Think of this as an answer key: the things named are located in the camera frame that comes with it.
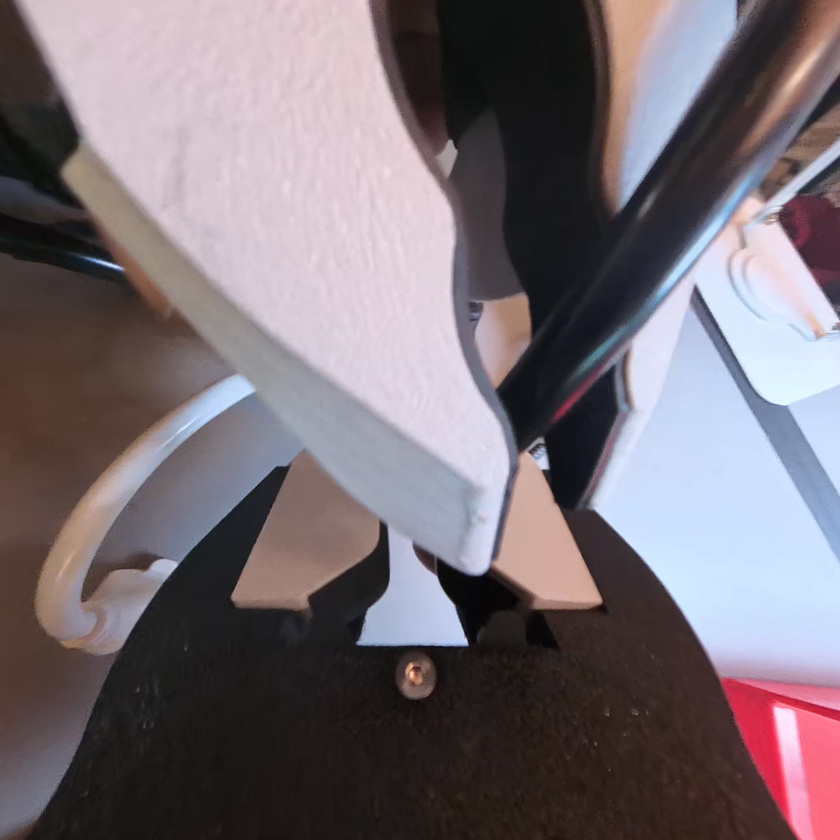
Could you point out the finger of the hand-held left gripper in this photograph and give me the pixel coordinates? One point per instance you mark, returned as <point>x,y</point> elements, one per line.
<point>669,65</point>
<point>262,197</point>

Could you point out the person's right hand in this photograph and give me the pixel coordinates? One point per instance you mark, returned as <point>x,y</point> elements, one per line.
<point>426,559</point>

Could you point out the red plastic bin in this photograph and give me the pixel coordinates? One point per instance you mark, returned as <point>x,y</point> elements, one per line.
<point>800,754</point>

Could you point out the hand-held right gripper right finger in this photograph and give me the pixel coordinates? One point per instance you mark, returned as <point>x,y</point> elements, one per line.
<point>558,564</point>

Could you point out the red plastic basket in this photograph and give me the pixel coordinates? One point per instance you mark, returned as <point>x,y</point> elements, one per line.
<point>814,236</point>

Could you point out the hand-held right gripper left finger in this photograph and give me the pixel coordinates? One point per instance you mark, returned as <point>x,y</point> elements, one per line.
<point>308,551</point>

